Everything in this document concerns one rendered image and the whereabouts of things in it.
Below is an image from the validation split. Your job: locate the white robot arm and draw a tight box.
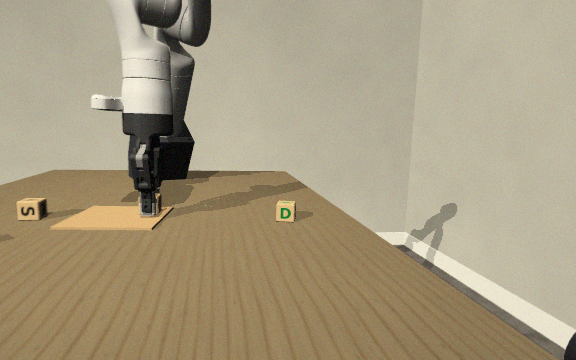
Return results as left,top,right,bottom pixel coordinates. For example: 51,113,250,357
91,0,211,138

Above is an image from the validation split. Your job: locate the wooden letter block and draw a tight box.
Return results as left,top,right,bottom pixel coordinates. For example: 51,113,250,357
138,193,162,215
17,198,47,221
276,201,296,222

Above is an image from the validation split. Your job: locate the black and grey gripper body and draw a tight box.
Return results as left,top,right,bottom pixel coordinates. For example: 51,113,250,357
122,113,173,170

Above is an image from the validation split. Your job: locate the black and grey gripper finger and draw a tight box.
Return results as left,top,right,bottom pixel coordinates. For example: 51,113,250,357
144,147,165,193
130,144,161,216

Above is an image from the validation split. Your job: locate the tan square mat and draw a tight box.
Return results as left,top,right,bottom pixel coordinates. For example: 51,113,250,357
51,206,173,230

